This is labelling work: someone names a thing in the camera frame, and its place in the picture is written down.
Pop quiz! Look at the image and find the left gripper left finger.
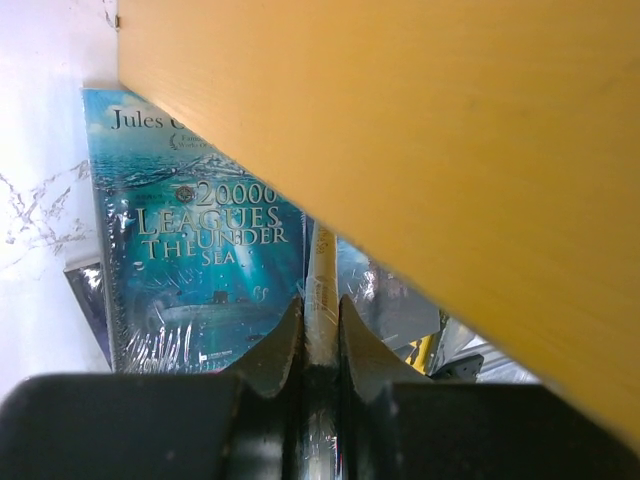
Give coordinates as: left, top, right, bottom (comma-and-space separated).
222, 296, 304, 399

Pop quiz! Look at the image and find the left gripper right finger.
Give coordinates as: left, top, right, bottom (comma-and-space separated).
339, 295, 432, 403

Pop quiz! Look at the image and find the dark Wuthering Heights book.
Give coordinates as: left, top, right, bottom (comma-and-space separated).
337, 239, 440, 359

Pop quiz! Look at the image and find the light blue cat book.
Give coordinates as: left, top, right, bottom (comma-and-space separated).
304, 222, 339, 367

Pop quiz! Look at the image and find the blue 20000 Leagues book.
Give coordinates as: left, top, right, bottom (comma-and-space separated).
82, 89, 305, 373

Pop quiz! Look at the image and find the yellow wooden two-slot shelf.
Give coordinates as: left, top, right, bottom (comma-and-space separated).
118, 1, 639, 448

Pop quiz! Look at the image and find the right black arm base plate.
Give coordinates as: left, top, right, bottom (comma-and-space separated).
432, 354, 484, 383

